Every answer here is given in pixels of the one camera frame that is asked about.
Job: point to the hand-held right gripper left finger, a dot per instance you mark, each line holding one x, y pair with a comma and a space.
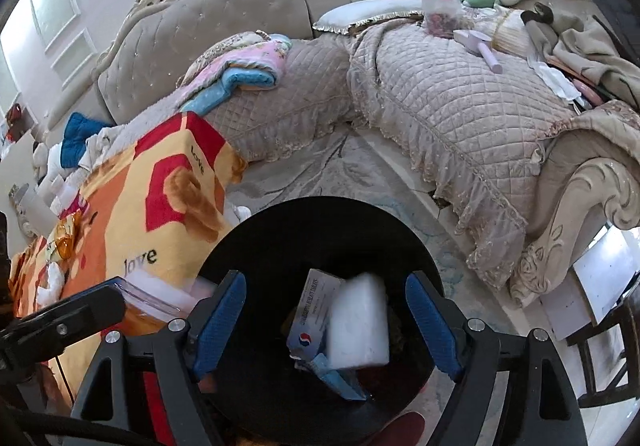
220, 321

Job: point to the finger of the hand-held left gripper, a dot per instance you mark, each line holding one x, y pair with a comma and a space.
85, 316

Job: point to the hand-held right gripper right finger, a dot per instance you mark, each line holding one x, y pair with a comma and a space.
432, 326

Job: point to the clear plastic food box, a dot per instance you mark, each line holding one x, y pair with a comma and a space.
145, 311

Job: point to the white foam block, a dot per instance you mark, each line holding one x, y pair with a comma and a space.
357, 321

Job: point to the black trash bin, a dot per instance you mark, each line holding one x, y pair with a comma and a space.
260, 251

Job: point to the light blue white packet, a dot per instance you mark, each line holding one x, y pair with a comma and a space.
340, 381

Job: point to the crumpled white tissue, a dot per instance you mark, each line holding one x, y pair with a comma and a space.
50, 283

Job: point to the orange snack packet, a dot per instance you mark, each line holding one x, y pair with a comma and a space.
65, 241

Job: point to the dark red slipper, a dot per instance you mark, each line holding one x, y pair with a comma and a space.
395, 428

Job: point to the orange red printed blanket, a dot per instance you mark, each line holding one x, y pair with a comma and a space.
125, 206

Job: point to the dark wooden chair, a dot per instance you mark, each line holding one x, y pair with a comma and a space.
600, 326

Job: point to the white board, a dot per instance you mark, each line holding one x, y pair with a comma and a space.
605, 271

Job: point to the blue cloth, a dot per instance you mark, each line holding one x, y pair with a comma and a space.
80, 131

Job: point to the beige quilted sofa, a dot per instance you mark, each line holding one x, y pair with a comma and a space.
450, 101

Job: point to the folded pink blue blanket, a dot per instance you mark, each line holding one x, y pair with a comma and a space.
245, 71

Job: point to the white lace cloth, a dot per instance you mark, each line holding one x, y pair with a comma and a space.
555, 78

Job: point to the cream pleated bolster cushion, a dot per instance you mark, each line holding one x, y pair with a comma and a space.
515, 33

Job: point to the clear zip bag red print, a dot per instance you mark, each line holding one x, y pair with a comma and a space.
442, 11

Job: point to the olive beige garment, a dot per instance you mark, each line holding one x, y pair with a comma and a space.
600, 56

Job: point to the white pillow gold trim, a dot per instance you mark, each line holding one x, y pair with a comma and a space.
360, 13

